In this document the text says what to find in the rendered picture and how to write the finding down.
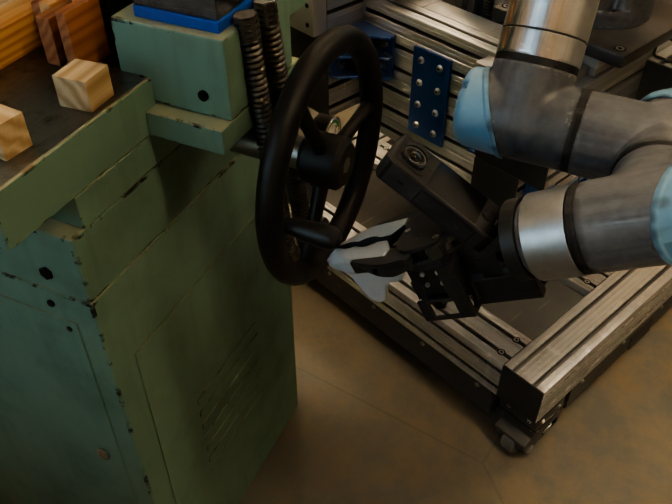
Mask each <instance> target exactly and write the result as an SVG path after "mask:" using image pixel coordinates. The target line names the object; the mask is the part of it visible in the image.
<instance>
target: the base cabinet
mask: <svg viewBox="0 0 672 504"><path fill-rule="evenodd" d="M259 165H260V159H257V158H254V157H250V156H246V155H243V154H238V155H237V156H236V157H235V158H234V159H233V160H232V161H231V162H230V163H229V164H228V165H227V166H226V167H225V168H224V169H223V170H222V171H221V172H220V173H219V174H218V175H217V176H216V177H215V178H214V179H213V180H212V181H211V182H210V183H209V184H208V185H207V186H206V187H205V188H204V189H203V190H202V192H201V193H200V194H199V195H198V196H197V197H196V198H195V199H194V200H193V201H192V202H191V203H190V204H189V205H188V206H187V207H186V208H185V209H184V210H183V211H182V212H181V213H180V214H179V215H178V216H177V217H176V218H175V219H174V220H173V221H172V222H171V223H170V224H169V225H168V226H167V227H166V228H165V229H164V230H163V231H162V232H161V233H160V234H159V235H158V236H157V237H156V238H155V239H154V240H153V241H152V242H151V243H150V244H149V245H148V246H147V247H146V248H145V249H144V250H143V251H142V252H141V253H140V254H139V255H138V256H137V257H136V258H135V259H134V260H133V261H132V262H131V263H130V264H129V265H128V266H127V268H126V269H125V270H124V271H123V272H122V273H121V274H120V275H119V276H118V277H117V278H116V279H115V280H114V281H113V282H112V283H111V284H110V285H109V286H108V287H107V288H106V289H105V290H104V291H103V292H102V293H101V294H100V295H99V296H98V297H97V298H96V299H95V300H94V301H93V302H91V303H88V302H85V301H82V300H80V299H77V298H74V297H71V296H69V295H66V294H63V293H60V292H58V291H55V290H52V289H50V288H47V287H44V286H41V285H39V284H36V283H33V282H30V281H28V280H25V279H22V278H20V277H17V276H14V275H11V274H9V273H6V272H3V271H0V504H239V502H240V501H241V499H242V497H243V496H244V494H245V492H246V491H247V489H248V487H249V486H250V484H251V482H252V481H253V479H254V477H255V476H256V474H257V473H258V471H259V469H260V468H261V466H262V464H263V463H264V461H265V459H266V458H267V456H268V454H269V453H270V451H271V449H272V448H273V446H274V444H275V443H276V441H277V439H278V438H279V436H280V434H281V433H282V431H283V429H284V428H285V426H286V424H287V423H288V421H289V419H290V418H291V416H292V415H293V413H294V411H295V410H296V408H297V406H298V400H297V382H296V364H295V346H294V328H293V311H292V293H291V286H290V285H286V284H283V283H281V282H279V281H278V280H276V279H275V278H274V277H273V276H272V275H271V274H270V272H269V271H268V270H267V268H266V266H265V265H264V262H263V260H262V257H261V254H260V250H259V247H258V242H257V236H256V226H255V198H256V186H257V178H258V171H259Z"/></svg>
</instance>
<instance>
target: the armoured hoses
mask: <svg viewBox="0 0 672 504"><path fill-rule="evenodd" d="M253 7H254V10H251V9H244V10H240V11H237V12H236V13H235V14H233V17H232V20H233V26H234V27H236V28H237V29H238V33H239V35H240V38H239V39H240V41H241V43H240V45H241V46H242V48H241V51H242V52H243V53H242V57H243V63H244V68H245V74H246V77H245V79H247V81H246V84H247V85H248V86H247V90H249V91H248V95H249V99H248V100H249V101H250V103H249V105H250V106H251V108H250V110H251V111H252V112H251V115H252V116H253V117H252V121H253V126H254V131H255V136H256V141H257V146H258V147H259V148H258V149H257V150H258V151H260V152H261V154H259V155H260V156H261V155H262V150H263V146H264V141H265V138H266V134H267V130H268V127H269V124H270V120H271V117H272V114H273V112H274V109H275V106H276V103H277V101H278V98H279V96H280V94H281V91H282V89H283V87H284V85H285V83H286V81H287V79H288V77H289V75H288V70H287V64H286V59H285V53H284V52H285V50H284V48H283V47H284V43H283V42H282V41H283V38H282V37H281V36H282V32H281V26H280V20H279V12H278V6H277V0H253ZM259 20H260V21H259ZM261 30H262V31H261ZM260 35H262V41H263V46H264V49H263V48H262V42H261V36H260ZM263 51H264V52H265V53H264V54H263ZM264 57H266V58H265V60H264ZM265 62H266V65H265ZM266 67H267V70H266ZM267 73H268V74H267ZM266 75H267V76H266ZM270 93H271V94H270ZM270 97H271V98H270ZM271 102H272V103H271ZM272 107H273V108H272ZM286 187H287V191H288V198H289V203H290V208H291V214H292V218H296V219H305V220H307V219H308V213H309V201H308V195H307V189H306V183H305V182H303V181H302V180H301V179H300V177H299V175H298V172H297V169H295V168H291V167H289V171H288V177H287V183H286ZM288 198H287V193H286V191H285V202H284V224H285V222H286V220H287V219H288V218H289V217H290V210H289V206H288ZM285 240H286V245H287V249H288V252H289V254H290V256H291V258H292V259H293V260H294V261H298V260H299V258H300V253H301V249H302V244H303V241H301V240H299V239H297V238H296V240H297V244H298V247H297V248H295V242H294V237H293V236H291V235H289V234H286V233H285Z"/></svg>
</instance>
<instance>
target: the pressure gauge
mask: <svg viewBox="0 0 672 504"><path fill-rule="evenodd" d="M337 121H338V123H337ZM314 122H315V124H316V126H317V127H318V129H319V130H321V131H325V132H329V133H333V134H334V133H335V134H337V133H338V132H339V131H340V130H341V129H342V124H341V119H340V118H339V117H338V116H331V115H327V114H323V113H320V114H318V115H317V116H316V117H315V118H314ZM336 125H337V127H336ZM335 129H336V132H335Z"/></svg>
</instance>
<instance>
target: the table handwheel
mask: <svg viewBox="0 0 672 504"><path fill-rule="evenodd" d="M344 53H349V54H350V55H351V57H352V58H353V60H354V63H355V65H356V69H357V72H358V78H359V88H360V106H359V107H358V108H357V110H356V111H355V112H354V114H353V115H352V116H351V118H350V119H349V120H348V122H347V123H346V124H345V125H344V126H343V128H342V129H341V130H340V131H339V132H338V133H337V134H333V133H329V132H325V131H321V130H319V129H318V127H317V126H316V124H315V122H314V120H313V118H312V115H311V113H310V111H309V109H308V107H307V106H308V104H309V102H310V99H311V97H312V95H313V93H314V91H315V89H316V87H317V85H318V84H319V82H320V80H321V78H322V77H323V75H324V74H325V72H326V71H327V69H328V68H329V67H330V65H331V64H332V63H333V62H334V61H335V60H336V59H337V58H338V57H339V56H340V55H342V54H344ZM382 106H383V82H382V72H381V66H380V61H379V57H378V54H377V51H376V48H375V46H374V44H373V42H372V41H371V39H370V38H369V37H368V35H367V34H366V33H365V32H363V31H362V30H361V29H359V28H357V27H354V26H350V25H340V26H336V27H333V28H331V29H329V30H327V31H325V32H324V33H322V34H321V35H320V36H318V37H317V38H316V39H315V40H314V41H313V42H312V43H311V44H310V45H309V46H308V48H307V49H306V50H305V51H304V53H303V54H302V55H301V57H300V58H299V60H298V61H297V63H296V64H295V66H294V68H293V69H292V71H291V73H290V75H289V77H288V79H287V81H286V83H285V85H284V87H283V89H282V91H281V94H280V96H279V98H278V101H277V103H276V106H275V109H274V112H273V114H272V117H271V120H270V124H269V127H268V130H267V134H266V138H265V141H264V146H263V150H262V155H261V156H260V155H259V154H261V152H260V151H258V150H257V149H258V148H259V147H258V146H257V141H256V136H255V131H254V127H253V128H252V129H250V130H249V131H248V132H247V133H246V134H245V135H244V136H243V137H242V138H241V139H240V140H239V141H238V142H237V143H236V144H235V145H234V146H233V147H232V148H231V149H230V150H229V151H231V152H235V153H239V154H243V155H246V156H250V157H254V158H257V159H259V158H260V157H261V159H260V165H259V171H258V178H257V186H256V198H255V226H256V236H257V242H258V247H259V250H260V254H261V257H262V260H263V262H264V265H265V266H266V268H267V270H268V271H269V272H270V274H271V275H272V276H273V277H274V278H275V279H276V280H278V281H279V282H281V283H283V284H286V285H290V286H299V285H303V284H306V283H308V282H310V281H312V280H314V279H315V278H316V277H318V276H319V275H320V274H321V273H322V272H323V271H324V270H325V269H326V268H327V267H328V266H329V263H328V262H327V259H328V258H329V256H330V254H331V253H332V252H333V251H334V250H335V249H333V250H326V249H322V248H318V247H315V246H313V245H311V244H308V243H306V242H304V241H303V244H302V249H301V253H300V258H299V260H298V261H294V260H293V259H292V258H291V256H290V254H289V252H288V249H287V245H286V240H285V232H284V202H285V191H286V183H287V177H288V171H289V167H291V168H295V169H297V172H298V175H299V177H300V179H301V180H302V181H303V182H306V183H309V184H313V189H312V195H311V201H310V207H309V213H308V219H307V220H311V221H316V222H321V220H322V216H323V211H324V207H325V203H326V198H327V194H328V189H331V190H335V191H336V190H338V189H340V188H341V187H343V186H344V185H345V184H346V185H345V188H344V191H343V193H342V196H341V199H340V201H339V204H338V206H337V209H336V211H335V213H334V215H333V217H332V219H331V221H330V223H329V225H332V226H335V227H337V228H338V229H339V230H340V232H341V233H342V242H344V241H346V239H347V237H348V235H349V233H350V231H351V229H352V227H353V224H354V222H355V220H356V218H357V215H358V213H359V210H360V208H361V205H362V202H363V199H364V196H365V193H366V190H367V187H368V184H369V180H370V177H371V173H372V169H373V165H374V161H375V157H376V152H377V147H378V141H379V135H380V128H381V119H382ZM299 128H300V129H301V130H302V132H303V134H304V136H305V138H304V137H300V136H297V134H298V131H299ZM357 130H358V133H357V140H356V145H355V147H354V145H353V143H352V141H351V139H352V138H353V136H354V135H355V133H356V132H357ZM342 242H341V243H342Z"/></svg>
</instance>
